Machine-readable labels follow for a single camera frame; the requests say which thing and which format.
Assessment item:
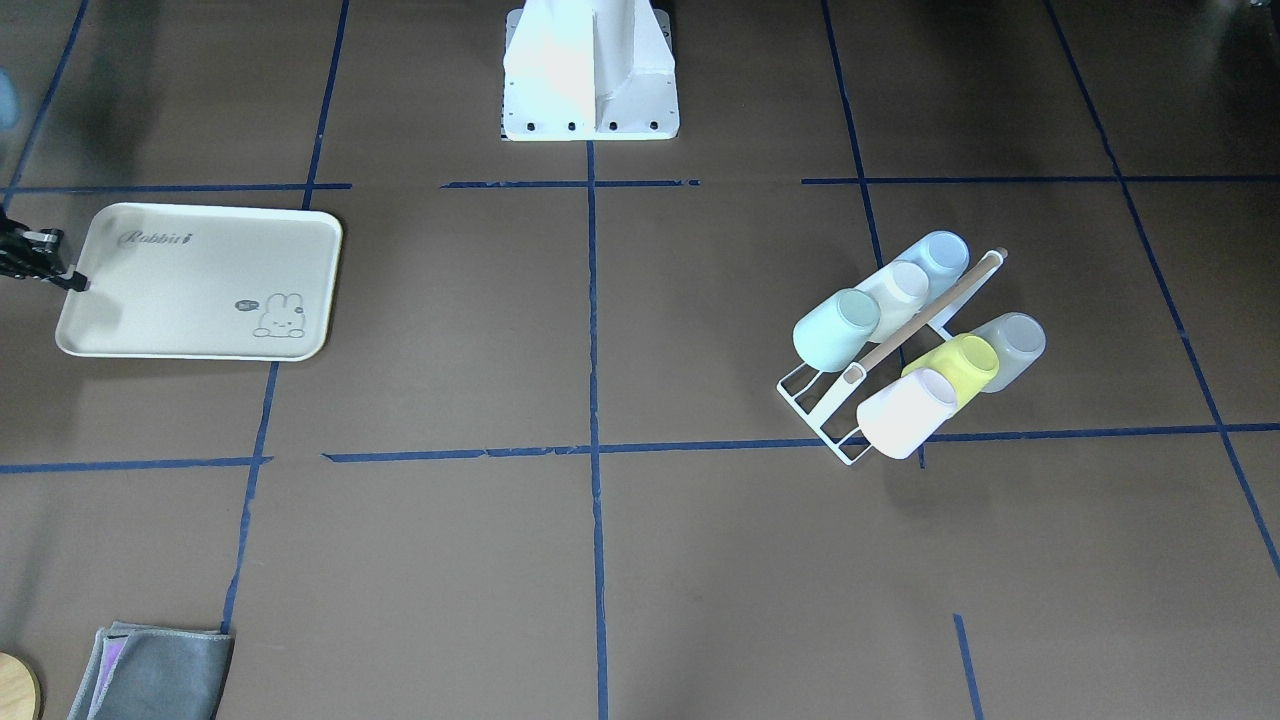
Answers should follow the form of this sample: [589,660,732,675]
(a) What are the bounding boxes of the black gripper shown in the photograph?
[1,215,90,292]

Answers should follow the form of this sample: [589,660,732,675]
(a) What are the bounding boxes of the mint green cup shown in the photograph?
[792,288,881,373]

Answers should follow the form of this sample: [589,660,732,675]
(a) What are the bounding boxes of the cream rabbit tray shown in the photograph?
[55,202,343,363]

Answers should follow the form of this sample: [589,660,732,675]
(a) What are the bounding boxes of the white cup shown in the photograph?
[855,260,931,345]

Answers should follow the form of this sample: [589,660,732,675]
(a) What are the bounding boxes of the pink cup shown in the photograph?
[856,368,957,460]

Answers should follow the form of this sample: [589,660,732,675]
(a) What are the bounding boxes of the light blue cup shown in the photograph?
[895,231,970,292]

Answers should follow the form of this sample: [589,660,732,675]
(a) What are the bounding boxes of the yellow cup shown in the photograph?
[900,333,1000,411]

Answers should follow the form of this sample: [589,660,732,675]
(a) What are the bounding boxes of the grey cup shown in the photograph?
[972,313,1046,395]

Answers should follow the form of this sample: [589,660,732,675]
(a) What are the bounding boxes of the folded grey cloth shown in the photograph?
[68,621,234,719]

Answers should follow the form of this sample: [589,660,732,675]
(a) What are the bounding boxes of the wooden mug tree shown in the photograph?
[1,652,42,719]

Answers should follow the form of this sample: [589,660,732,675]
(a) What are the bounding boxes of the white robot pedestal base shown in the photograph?
[500,1,681,142]

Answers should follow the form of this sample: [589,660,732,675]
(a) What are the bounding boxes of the white wire cup rack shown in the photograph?
[776,249,1009,468]

